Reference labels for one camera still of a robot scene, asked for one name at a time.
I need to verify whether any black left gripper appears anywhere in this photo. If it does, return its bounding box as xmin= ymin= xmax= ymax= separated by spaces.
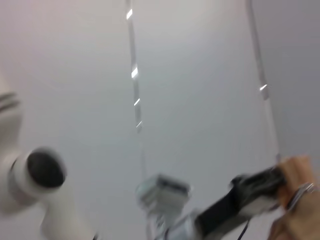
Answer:
xmin=197 ymin=166 xmax=287 ymax=238

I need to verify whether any khaki canvas food bag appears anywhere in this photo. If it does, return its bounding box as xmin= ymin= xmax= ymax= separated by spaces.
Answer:
xmin=268 ymin=154 xmax=320 ymax=240

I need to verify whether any silver zipper pull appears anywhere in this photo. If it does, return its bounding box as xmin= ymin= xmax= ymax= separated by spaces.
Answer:
xmin=286 ymin=182 xmax=316 ymax=209

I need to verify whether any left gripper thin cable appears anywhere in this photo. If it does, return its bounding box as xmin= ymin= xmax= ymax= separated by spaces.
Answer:
xmin=238 ymin=216 xmax=251 ymax=240

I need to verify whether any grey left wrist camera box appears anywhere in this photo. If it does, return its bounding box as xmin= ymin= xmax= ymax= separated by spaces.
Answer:
xmin=135 ymin=173 xmax=194 ymax=221

